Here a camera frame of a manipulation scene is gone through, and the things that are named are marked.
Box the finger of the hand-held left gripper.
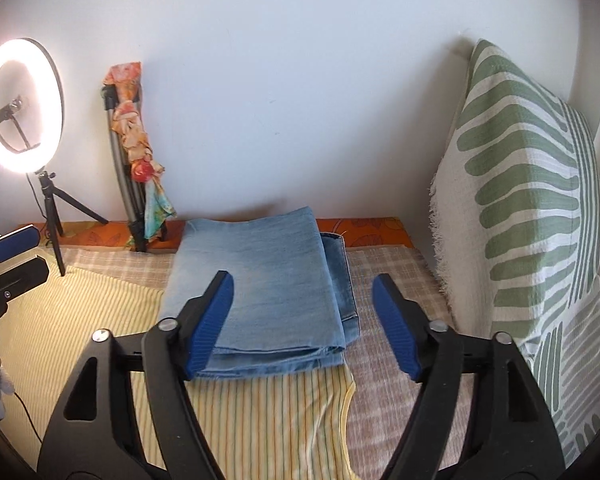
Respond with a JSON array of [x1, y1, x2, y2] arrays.
[[0, 255, 50, 312], [0, 225, 39, 264]]

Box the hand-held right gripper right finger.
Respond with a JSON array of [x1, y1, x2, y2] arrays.
[[371, 272, 566, 480]]

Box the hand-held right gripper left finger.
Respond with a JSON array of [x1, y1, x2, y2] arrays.
[[36, 270, 236, 480]]

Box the light blue denim pants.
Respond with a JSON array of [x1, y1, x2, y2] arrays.
[[158, 206, 361, 378]]

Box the pink plaid blanket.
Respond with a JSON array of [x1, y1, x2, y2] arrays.
[[60, 245, 476, 476]]

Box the yellow striped shirt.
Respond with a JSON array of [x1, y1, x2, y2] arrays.
[[0, 265, 357, 480]]

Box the floral orange cloth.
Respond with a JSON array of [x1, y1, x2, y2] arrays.
[[104, 61, 177, 241]]

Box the green striped white pillow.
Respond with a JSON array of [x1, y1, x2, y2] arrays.
[[520, 275, 600, 467]]

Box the green patterned fringed cushion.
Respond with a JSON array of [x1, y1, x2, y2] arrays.
[[428, 37, 600, 361]]

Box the black ring light tripod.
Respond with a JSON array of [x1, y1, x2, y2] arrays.
[[25, 171, 110, 277]]

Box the white ring light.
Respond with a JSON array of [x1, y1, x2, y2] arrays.
[[0, 37, 65, 177]]

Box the black cable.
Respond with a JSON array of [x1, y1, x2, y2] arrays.
[[1, 385, 46, 446]]

